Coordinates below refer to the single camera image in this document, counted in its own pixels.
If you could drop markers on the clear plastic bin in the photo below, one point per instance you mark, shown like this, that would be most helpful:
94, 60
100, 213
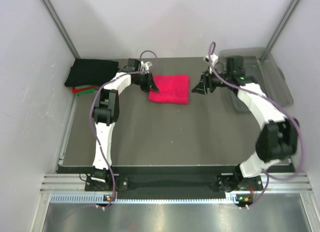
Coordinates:
269, 76

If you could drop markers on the aluminium frame rail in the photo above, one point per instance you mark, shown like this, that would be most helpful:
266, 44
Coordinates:
170, 183

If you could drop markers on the pink t shirt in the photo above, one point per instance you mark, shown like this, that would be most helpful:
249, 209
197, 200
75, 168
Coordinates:
173, 89

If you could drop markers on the grey cable duct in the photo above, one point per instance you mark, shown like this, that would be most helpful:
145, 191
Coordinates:
229, 198

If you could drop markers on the corner frame post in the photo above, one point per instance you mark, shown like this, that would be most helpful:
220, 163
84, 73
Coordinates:
59, 25
280, 28

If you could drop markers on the right corner frame post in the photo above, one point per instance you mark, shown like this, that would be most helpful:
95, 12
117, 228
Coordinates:
280, 28

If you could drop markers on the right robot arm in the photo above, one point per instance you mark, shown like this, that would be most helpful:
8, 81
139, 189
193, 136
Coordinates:
278, 137

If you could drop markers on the left corner frame post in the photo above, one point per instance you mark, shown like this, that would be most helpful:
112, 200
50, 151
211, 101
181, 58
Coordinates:
59, 25

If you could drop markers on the folded black t shirt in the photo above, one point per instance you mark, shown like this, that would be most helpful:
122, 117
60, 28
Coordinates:
94, 72

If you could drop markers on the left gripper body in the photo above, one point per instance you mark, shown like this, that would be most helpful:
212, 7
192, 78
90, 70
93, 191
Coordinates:
143, 80

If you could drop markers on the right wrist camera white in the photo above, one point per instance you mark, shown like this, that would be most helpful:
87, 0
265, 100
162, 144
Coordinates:
212, 59

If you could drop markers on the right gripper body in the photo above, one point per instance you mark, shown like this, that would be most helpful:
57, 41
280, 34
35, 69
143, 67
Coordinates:
213, 81

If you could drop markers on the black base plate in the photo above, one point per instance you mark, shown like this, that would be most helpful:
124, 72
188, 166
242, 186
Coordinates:
193, 170

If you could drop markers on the folded green t shirt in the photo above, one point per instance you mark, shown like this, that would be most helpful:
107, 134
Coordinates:
83, 91

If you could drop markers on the folded red t shirt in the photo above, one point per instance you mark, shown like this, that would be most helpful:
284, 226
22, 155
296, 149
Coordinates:
84, 88

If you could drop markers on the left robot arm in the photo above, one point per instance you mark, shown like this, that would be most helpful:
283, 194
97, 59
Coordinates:
105, 111

